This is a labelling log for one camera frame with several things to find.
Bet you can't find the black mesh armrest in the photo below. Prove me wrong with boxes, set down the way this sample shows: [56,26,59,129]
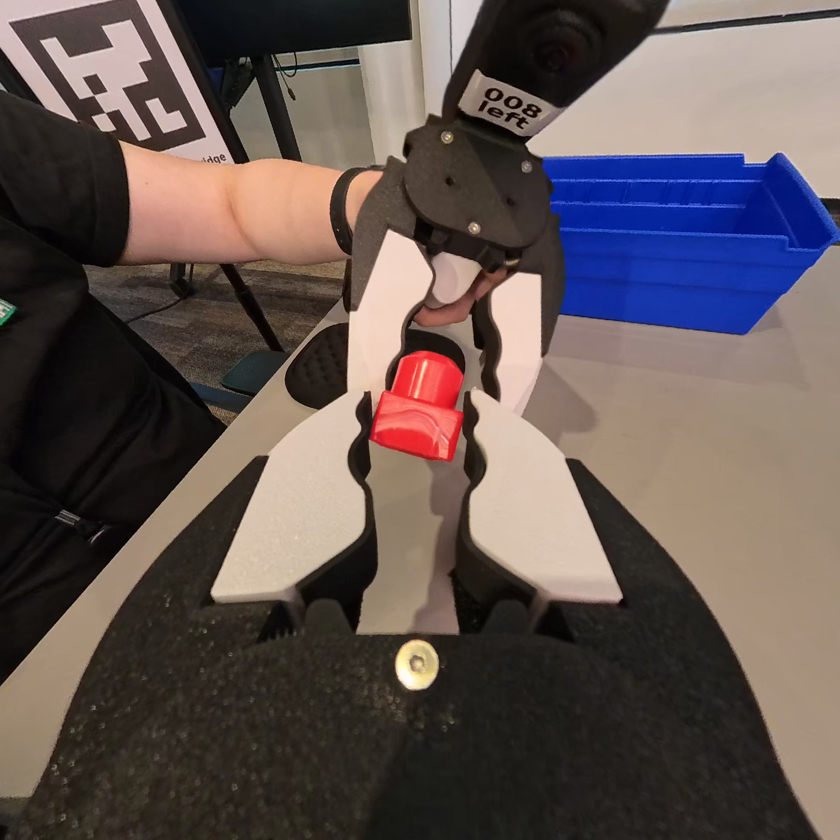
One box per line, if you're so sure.
[284,322,468,411]

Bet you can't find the black wristband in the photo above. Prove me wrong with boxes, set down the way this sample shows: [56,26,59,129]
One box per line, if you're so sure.
[330,167,368,257]

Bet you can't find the grey desk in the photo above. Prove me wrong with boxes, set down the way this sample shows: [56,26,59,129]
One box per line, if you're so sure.
[0,246,840,840]

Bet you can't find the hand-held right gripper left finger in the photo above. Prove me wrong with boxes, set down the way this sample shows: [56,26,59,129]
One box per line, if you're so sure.
[210,392,378,631]

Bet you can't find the person's left forearm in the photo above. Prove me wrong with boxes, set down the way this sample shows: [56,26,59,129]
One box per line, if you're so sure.
[82,141,385,266]

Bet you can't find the red two-stud toy block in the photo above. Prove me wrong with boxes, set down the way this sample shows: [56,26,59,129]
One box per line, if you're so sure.
[369,351,466,462]

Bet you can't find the large black screen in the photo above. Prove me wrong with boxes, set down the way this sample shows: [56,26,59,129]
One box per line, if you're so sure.
[177,0,413,50]

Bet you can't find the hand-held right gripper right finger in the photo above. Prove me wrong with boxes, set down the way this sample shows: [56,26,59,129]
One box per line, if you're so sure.
[458,390,624,631]

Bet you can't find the blue plastic bin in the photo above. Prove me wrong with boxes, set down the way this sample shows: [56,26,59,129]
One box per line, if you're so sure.
[541,153,840,336]

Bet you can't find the black white marker sign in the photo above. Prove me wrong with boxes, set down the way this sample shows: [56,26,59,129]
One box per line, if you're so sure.
[0,0,249,164]

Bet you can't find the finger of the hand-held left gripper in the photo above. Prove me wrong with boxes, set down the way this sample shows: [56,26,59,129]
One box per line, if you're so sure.
[471,268,546,417]
[346,231,435,411]

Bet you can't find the dark chair part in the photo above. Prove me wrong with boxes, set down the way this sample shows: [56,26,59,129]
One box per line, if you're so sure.
[220,351,290,396]

